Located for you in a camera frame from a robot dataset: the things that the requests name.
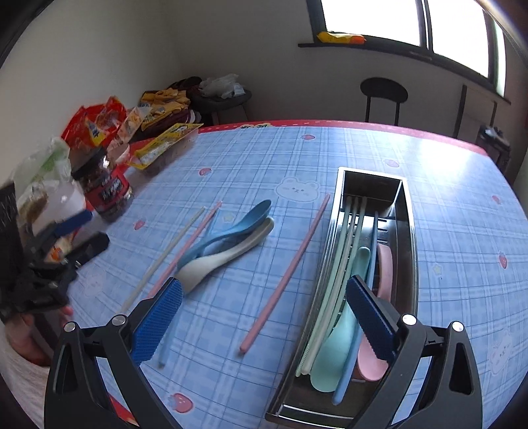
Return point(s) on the clear plastic bag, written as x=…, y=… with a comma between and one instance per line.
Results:
x=45, y=165

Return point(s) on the black round stool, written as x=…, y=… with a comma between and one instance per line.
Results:
x=222, y=103

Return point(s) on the person's left hand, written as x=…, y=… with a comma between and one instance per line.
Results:
x=24, y=334

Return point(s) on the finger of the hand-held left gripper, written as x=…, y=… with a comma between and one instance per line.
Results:
x=88, y=247
x=76, y=218

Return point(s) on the green chopstick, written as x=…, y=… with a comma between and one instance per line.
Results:
x=344, y=264
x=323, y=297

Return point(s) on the blue spoon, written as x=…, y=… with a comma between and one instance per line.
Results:
x=251, y=216

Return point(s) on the dark maroon bag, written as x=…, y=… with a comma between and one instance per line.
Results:
x=181, y=118

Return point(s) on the green spoon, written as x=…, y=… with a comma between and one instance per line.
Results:
x=334, y=354

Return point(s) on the person's white clothing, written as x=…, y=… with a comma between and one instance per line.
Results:
x=20, y=392

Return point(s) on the white plastic bag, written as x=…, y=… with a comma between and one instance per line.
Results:
x=222, y=86

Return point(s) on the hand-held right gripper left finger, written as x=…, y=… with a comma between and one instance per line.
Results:
x=159, y=321

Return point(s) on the black lidded snack jar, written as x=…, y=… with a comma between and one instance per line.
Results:
x=109, y=194

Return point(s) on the black folding frame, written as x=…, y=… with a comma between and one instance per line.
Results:
x=463, y=107

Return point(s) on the white chopstick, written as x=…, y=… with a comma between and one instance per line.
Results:
x=165, y=255
x=312, y=350

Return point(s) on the black round backed chair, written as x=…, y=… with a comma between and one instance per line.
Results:
x=383, y=90

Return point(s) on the yellow labelled snack tray packet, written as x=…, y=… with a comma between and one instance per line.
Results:
x=165, y=144

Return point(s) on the printed cup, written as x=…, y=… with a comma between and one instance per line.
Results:
x=57, y=249

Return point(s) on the black window sill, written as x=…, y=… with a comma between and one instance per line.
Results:
x=392, y=47

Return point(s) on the pink spoon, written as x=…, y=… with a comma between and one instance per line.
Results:
x=385, y=264

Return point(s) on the pink chopstick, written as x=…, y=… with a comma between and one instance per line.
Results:
x=189, y=243
x=284, y=274

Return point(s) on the stainless steel utensil tray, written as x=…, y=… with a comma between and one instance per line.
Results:
x=371, y=181

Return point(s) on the orange snack packet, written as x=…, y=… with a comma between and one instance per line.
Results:
x=132, y=123

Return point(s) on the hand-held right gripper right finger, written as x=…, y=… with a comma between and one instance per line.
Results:
x=371, y=326

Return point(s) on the black framed window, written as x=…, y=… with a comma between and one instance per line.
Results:
x=371, y=16

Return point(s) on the beige spoon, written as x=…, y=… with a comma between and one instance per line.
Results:
x=214, y=264

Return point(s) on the red snack bag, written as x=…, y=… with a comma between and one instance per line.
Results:
x=88, y=123

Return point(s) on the yellow snack packets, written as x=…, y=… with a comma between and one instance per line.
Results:
x=163, y=101

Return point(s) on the black rice cooker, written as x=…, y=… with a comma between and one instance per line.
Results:
x=497, y=148

